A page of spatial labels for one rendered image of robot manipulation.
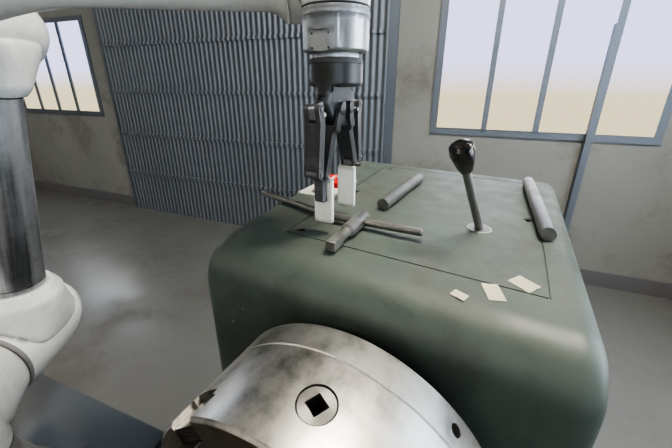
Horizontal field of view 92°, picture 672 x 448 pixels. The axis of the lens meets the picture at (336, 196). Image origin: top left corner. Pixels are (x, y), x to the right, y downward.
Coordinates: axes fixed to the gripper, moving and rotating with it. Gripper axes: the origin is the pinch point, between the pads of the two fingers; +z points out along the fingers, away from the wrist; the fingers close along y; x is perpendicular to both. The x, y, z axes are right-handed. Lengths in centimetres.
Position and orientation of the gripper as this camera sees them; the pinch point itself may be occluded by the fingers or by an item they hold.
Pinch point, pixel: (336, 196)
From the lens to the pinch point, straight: 51.2
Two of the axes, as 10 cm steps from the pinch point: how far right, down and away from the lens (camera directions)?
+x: 8.8, 1.6, -4.5
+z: 0.0, 9.4, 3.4
